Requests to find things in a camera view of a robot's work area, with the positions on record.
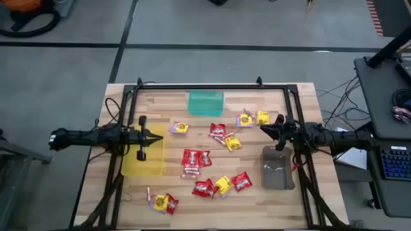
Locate orange vacuum cleaner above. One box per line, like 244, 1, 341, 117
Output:
0, 0, 42, 31

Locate yellow candy packet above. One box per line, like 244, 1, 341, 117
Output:
225, 135, 242, 152
214, 175, 234, 196
236, 114, 254, 128
256, 110, 271, 126
149, 193, 170, 212
170, 121, 189, 135

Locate black slanted beam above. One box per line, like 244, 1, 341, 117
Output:
367, 25, 411, 69

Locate black coiled cable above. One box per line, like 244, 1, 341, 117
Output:
392, 89, 411, 110

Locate pink bundled item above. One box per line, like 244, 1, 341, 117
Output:
390, 106, 411, 124

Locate grey desk top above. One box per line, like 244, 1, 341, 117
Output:
354, 56, 411, 141
364, 137, 411, 219

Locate black backlit keyboard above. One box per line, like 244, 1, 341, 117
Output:
380, 144, 411, 182

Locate teal translucent plastic bin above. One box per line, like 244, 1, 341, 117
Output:
187, 89, 225, 117

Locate black vacuum hose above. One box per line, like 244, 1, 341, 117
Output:
0, 9, 62, 39

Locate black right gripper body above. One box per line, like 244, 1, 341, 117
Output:
274, 114, 300, 152

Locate white paper sheet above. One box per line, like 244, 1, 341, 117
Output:
333, 127, 368, 171

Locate black metal rig frame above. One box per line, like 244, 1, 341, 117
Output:
69, 76, 353, 231

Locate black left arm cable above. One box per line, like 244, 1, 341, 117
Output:
94, 97, 129, 129

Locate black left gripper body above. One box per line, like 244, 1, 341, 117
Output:
128, 115, 150, 162

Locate yellow translucent plastic bin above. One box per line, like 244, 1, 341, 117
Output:
121, 123, 166, 177

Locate grey metal stand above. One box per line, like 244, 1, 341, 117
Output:
0, 128, 53, 231

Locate grey translucent plastic bin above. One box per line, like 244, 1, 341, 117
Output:
260, 145, 296, 191

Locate red Skittles packet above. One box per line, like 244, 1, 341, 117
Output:
209, 123, 227, 137
231, 171, 254, 193
205, 178, 220, 197
165, 193, 180, 215
196, 150, 213, 167
191, 180, 209, 198
182, 148, 199, 167

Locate tangled black floor cables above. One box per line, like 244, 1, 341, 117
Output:
316, 75, 372, 132

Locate dark mat orange striped edge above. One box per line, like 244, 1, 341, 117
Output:
365, 0, 411, 38

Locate black desk device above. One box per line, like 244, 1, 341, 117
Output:
394, 59, 411, 87

